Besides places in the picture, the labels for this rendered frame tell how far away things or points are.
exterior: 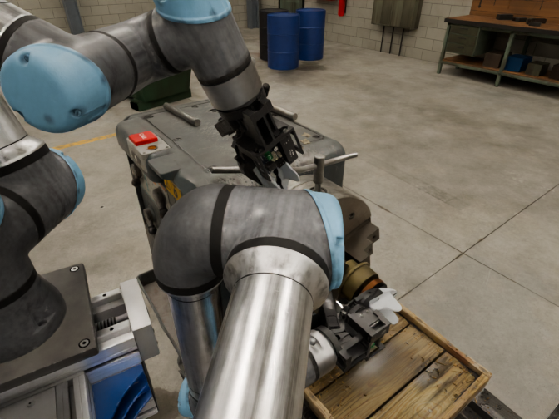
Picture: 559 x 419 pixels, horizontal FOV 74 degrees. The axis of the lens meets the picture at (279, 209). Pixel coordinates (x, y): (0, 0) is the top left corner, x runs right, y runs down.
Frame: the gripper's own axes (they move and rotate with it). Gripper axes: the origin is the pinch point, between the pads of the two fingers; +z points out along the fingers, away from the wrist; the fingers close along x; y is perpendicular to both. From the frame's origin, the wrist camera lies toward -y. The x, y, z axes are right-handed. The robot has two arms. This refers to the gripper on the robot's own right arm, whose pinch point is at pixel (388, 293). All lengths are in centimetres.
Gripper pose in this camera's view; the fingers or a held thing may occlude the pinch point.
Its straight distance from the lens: 82.9
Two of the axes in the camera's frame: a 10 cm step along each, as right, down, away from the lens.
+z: 8.1, -3.2, 4.9
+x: 0.0, -8.4, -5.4
